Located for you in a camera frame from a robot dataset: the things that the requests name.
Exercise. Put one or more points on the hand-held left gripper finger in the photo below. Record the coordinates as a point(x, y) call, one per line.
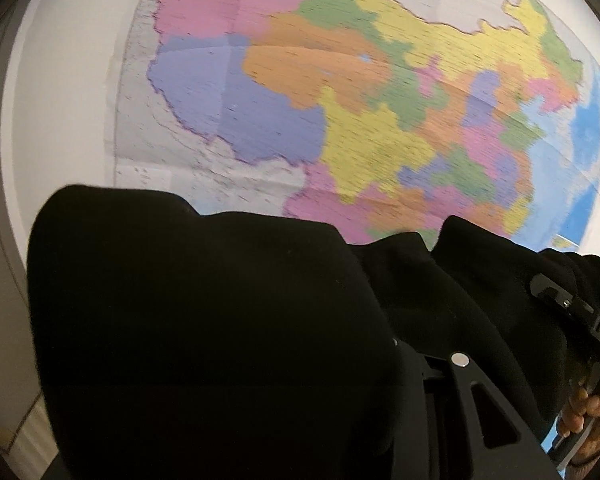
point(485, 410)

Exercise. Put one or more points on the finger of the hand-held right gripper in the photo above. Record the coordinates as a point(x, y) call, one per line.
point(560, 297)

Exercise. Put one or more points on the black garment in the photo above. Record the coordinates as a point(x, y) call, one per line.
point(230, 335)

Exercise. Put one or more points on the wall map with coloured regions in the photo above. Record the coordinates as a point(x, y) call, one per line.
point(355, 110)

